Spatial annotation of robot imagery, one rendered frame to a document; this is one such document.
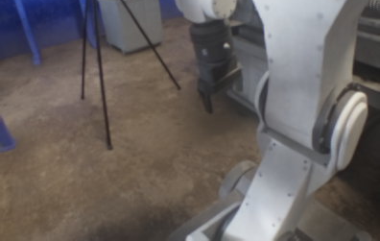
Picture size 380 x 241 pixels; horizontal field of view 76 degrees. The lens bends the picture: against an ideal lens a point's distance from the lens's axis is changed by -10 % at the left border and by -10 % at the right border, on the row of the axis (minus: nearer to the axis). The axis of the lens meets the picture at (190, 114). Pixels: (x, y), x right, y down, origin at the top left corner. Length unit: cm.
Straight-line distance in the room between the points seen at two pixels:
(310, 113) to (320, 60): 10
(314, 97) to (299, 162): 16
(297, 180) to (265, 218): 11
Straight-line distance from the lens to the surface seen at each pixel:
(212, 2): 50
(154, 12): 290
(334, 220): 90
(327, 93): 46
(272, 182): 58
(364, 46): 122
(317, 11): 38
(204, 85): 60
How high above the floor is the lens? 87
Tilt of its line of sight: 32 degrees down
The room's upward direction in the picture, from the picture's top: 6 degrees counter-clockwise
